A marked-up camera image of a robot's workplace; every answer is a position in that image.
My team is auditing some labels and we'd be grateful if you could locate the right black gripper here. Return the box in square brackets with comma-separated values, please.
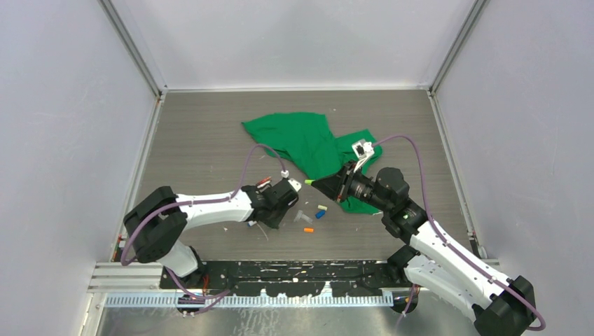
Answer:
[312, 160, 392, 214]

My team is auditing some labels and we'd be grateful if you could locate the red orange pen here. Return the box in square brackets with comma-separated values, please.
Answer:
[256, 176, 272, 188]

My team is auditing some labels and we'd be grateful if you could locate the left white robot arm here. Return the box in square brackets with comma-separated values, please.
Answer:
[120, 178, 302, 289]

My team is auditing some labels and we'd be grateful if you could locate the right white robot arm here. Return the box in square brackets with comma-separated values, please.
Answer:
[310, 162, 537, 335]

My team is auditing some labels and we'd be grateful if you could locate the green cloth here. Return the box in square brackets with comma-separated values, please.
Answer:
[242, 111, 384, 216]

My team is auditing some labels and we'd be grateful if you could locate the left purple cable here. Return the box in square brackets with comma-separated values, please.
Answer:
[119, 143, 289, 316]

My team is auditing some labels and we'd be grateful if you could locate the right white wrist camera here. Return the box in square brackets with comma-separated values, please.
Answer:
[352, 139, 375, 172]

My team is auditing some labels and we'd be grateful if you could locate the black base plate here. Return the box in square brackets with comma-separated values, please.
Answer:
[185, 260, 413, 298]

